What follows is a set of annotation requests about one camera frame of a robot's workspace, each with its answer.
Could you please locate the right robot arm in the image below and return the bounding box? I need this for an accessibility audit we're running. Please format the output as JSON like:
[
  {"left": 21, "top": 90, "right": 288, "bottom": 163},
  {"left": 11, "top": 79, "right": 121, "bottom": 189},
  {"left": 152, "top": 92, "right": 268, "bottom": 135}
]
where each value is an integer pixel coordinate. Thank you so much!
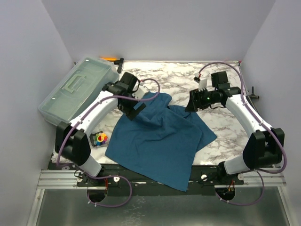
[{"left": 185, "top": 71, "right": 285, "bottom": 185}]

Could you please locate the colourful plush flower brooch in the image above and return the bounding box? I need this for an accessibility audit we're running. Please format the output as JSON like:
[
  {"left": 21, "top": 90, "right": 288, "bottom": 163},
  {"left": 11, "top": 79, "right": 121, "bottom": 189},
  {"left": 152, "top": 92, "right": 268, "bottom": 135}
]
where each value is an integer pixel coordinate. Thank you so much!
[{"left": 95, "top": 132, "right": 108, "bottom": 145}]

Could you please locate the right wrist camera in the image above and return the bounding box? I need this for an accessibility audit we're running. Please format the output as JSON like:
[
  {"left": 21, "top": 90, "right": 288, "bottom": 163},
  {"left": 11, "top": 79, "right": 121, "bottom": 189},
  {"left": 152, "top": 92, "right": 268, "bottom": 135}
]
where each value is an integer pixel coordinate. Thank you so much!
[{"left": 194, "top": 76, "right": 207, "bottom": 91}]

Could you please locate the purple cable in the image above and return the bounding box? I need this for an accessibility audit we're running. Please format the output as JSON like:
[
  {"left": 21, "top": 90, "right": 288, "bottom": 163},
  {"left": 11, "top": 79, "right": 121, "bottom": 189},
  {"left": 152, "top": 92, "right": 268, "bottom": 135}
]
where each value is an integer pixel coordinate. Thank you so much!
[
  {"left": 56, "top": 78, "right": 161, "bottom": 208},
  {"left": 198, "top": 61, "right": 288, "bottom": 206}
]

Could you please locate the blue t-shirt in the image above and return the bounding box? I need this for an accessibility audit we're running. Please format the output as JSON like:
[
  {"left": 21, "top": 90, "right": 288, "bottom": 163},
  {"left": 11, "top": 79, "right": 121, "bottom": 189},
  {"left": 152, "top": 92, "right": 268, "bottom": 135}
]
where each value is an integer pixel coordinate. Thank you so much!
[{"left": 105, "top": 93, "right": 217, "bottom": 192}]

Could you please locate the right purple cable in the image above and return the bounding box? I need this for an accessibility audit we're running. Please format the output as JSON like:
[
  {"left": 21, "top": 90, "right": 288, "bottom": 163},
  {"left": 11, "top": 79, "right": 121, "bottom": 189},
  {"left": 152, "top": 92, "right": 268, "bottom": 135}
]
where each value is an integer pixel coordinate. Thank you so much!
[{"left": 198, "top": 61, "right": 288, "bottom": 206}]

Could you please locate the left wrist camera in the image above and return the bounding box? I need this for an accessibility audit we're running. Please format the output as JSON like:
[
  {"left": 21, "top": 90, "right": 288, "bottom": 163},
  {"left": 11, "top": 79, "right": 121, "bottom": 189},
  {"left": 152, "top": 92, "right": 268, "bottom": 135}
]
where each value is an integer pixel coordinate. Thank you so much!
[{"left": 132, "top": 85, "right": 149, "bottom": 99}]

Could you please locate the clear plastic storage box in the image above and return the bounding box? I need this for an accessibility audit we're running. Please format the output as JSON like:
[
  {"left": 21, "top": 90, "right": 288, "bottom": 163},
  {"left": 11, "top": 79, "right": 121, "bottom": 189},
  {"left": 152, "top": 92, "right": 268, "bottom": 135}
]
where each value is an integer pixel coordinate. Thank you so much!
[{"left": 38, "top": 57, "right": 119, "bottom": 126}]

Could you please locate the orange tool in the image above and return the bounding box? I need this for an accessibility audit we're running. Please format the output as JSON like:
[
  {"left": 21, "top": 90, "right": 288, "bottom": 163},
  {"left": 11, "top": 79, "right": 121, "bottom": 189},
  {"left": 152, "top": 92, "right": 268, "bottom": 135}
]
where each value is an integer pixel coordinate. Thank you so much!
[{"left": 99, "top": 56, "right": 118, "bottom": 61}]

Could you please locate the black clamp bar right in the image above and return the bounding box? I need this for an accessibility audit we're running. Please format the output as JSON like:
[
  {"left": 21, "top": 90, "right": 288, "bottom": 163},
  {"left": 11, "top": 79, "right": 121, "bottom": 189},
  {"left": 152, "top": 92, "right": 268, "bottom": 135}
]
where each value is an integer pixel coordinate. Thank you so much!
[{"left": 246, "top": 86, "right": 260, "bottom": 102}]

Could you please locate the aluminium rail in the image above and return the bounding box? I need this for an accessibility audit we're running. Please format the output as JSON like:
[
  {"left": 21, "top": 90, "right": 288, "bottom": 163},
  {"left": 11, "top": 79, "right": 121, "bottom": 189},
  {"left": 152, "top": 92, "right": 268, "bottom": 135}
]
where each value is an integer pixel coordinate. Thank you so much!
[{"left": 37, "top": 169, "right": 287, "bottom": 190}]

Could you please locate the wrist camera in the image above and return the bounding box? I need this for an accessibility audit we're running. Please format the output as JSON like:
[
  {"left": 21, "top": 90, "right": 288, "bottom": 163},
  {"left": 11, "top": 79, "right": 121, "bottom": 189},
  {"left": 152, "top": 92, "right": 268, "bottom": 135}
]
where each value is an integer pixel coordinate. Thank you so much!
[
  {"left": 194, "top": 76, "right": 207, "bottom": 91},
  {"left": 132, "top": 85, "right": 149, "bottom": 99}
]

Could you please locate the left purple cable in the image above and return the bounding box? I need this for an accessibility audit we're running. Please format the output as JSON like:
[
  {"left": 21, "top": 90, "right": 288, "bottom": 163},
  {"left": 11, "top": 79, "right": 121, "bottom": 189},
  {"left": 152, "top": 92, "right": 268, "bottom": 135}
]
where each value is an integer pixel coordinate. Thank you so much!
[{"left": 56, "top": 78, "right": 161, "bottom": 208}]

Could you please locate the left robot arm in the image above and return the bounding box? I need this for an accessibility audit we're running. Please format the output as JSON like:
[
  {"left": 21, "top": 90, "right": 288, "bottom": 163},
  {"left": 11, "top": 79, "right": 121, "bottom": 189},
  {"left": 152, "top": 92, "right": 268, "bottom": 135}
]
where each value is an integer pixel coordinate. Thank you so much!
[{"left": 55, "top": 73, "right": 149, "bottom": 186}]

